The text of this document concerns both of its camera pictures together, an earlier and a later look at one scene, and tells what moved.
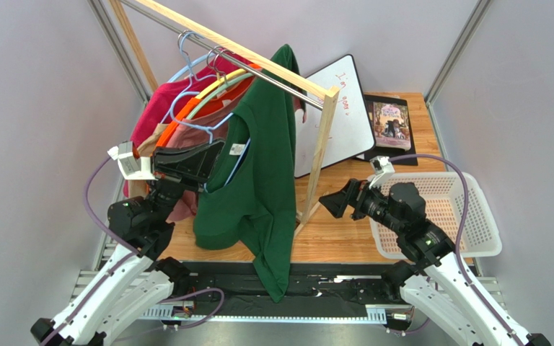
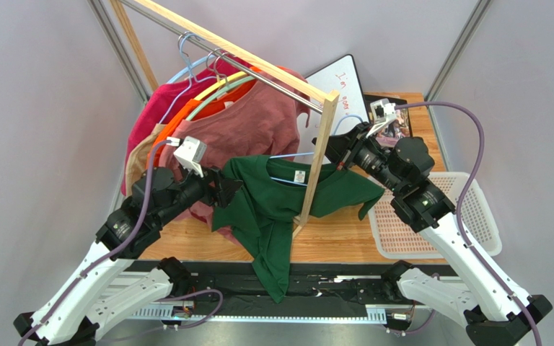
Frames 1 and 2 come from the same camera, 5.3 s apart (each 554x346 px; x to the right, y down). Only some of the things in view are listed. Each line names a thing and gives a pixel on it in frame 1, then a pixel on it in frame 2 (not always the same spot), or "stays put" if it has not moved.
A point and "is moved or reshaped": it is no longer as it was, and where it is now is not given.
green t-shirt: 247,197 is moved or reshaped
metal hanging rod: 269,78 stays put
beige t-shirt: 137,189 stays put
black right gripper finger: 340,200 -> 339,142
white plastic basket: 446,210 stays put
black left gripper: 195,163 -> 226,187
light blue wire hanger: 208,130 -> 335,128
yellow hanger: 218,81 stays put
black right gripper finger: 335,203 -> 351,156
